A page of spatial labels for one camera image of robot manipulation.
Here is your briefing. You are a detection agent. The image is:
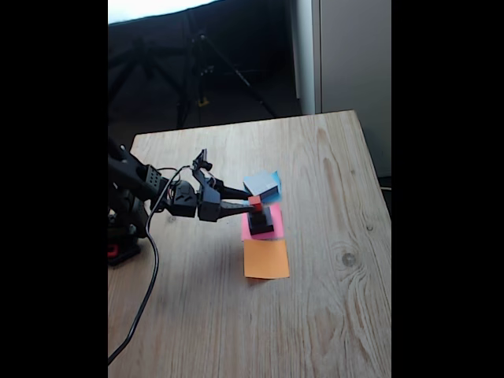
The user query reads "small black cube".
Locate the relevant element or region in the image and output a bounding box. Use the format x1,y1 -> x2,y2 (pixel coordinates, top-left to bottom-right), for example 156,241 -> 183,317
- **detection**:
250,211 -> 269,232

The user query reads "large grey cube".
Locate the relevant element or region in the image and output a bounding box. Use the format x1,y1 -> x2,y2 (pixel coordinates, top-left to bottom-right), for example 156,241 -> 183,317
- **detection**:
243,169 -> 281,199

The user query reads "medium black cube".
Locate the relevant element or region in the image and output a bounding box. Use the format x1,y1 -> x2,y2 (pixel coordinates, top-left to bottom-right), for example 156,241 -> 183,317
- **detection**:
247,206 -> 276,236

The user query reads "pink paper sheet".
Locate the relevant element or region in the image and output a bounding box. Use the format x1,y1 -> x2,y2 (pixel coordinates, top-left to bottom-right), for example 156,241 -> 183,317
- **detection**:
240,203 -> 284,241

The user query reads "blue paper sheet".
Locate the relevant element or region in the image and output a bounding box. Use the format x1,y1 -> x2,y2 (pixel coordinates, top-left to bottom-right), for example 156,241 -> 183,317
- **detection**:
243,170 -> 284,205

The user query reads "orange paper sheet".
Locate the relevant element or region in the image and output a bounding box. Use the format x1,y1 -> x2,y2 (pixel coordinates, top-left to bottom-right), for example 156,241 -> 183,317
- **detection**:
243,238 -> 291,280

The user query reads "black tripod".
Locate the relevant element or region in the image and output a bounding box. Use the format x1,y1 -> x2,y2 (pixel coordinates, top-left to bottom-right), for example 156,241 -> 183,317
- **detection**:
172,31 -> 279,129

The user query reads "black light stand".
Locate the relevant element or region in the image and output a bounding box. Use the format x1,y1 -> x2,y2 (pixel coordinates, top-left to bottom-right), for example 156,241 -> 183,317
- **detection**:
108,37 -> 178,115

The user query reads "white cabinet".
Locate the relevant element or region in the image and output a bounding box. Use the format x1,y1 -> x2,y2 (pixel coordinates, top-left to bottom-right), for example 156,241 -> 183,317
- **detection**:
291,0 -> 392,178

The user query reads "bright white light panel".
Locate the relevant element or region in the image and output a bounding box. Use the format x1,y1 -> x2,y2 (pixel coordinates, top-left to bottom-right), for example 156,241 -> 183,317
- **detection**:
108,0 -> 221,24

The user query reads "small gripper camera board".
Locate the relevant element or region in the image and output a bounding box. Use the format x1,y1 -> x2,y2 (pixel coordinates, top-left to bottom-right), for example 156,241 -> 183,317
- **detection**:
191,148 -> 213,173

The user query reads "black cable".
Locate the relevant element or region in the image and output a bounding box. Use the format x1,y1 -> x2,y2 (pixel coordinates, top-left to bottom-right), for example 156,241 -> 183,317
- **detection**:
108,165 -> 194,365

